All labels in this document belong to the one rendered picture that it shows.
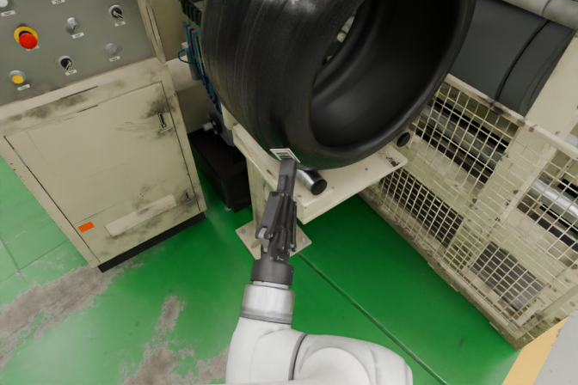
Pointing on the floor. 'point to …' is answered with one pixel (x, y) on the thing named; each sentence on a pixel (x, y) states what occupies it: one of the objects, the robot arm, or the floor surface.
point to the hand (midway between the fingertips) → (286, 177)
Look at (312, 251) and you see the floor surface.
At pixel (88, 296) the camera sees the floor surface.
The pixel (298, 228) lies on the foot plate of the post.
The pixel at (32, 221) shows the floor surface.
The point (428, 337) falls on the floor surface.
